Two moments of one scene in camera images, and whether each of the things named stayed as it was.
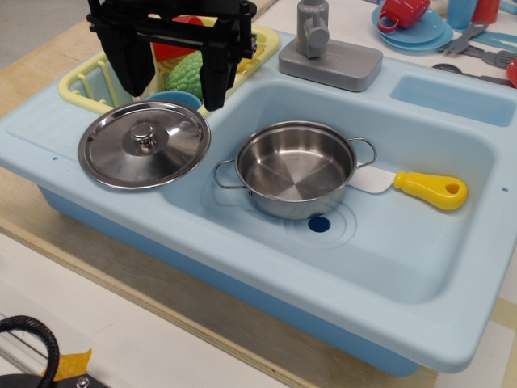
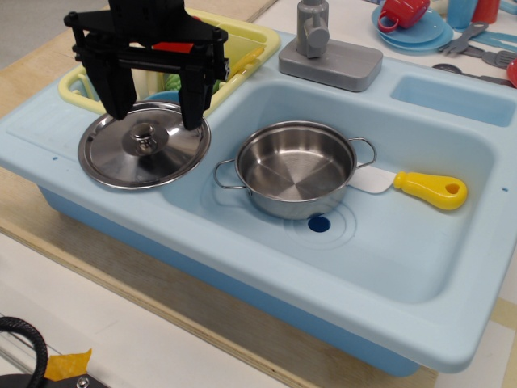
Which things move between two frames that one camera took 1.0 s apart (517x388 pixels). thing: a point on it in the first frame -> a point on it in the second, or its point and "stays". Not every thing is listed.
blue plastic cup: [460, 13] stays
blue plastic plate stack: [430, 31] stays
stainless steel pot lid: [144, 145] stays
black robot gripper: [123, 25] -> [152, 33]
